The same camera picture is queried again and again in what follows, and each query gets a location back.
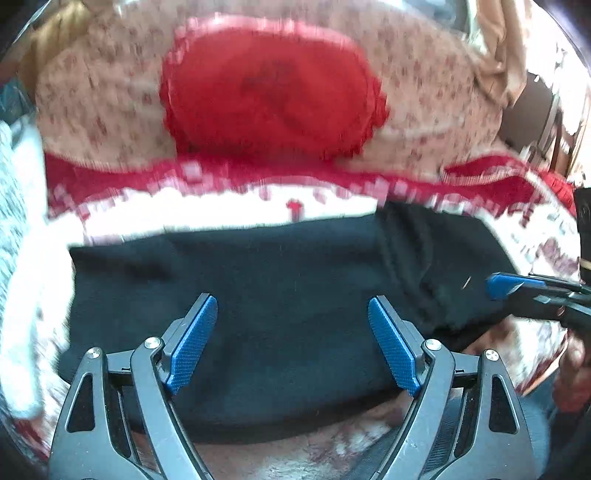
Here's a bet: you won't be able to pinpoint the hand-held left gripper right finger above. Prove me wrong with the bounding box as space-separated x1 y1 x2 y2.
367 294 539 480

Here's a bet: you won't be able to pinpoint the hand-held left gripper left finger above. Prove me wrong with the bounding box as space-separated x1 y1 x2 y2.
48 292 219 480

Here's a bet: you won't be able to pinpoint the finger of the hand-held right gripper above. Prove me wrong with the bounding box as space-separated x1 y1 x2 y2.
508 294 591 329
486 272 591 302

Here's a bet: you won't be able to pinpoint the black pants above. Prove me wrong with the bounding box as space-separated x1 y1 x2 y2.
58 202 568 445

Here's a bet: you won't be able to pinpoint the dark wooden furniture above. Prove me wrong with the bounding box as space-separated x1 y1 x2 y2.
503 69 580 181

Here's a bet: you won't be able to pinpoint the floral fleece blanket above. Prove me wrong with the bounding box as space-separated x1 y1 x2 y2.
0 124 583 480

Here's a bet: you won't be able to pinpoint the beige cloth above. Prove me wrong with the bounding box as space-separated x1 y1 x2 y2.
468 0 529 109

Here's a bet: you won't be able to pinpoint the grey knit cloth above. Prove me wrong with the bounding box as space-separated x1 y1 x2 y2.
0 121 35 296

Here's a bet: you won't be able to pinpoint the floral beige pillow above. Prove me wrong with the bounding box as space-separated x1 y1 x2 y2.
34 4 514 178

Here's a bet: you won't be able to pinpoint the red ruffled cushion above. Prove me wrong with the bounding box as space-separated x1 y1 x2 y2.
159 14 391 161

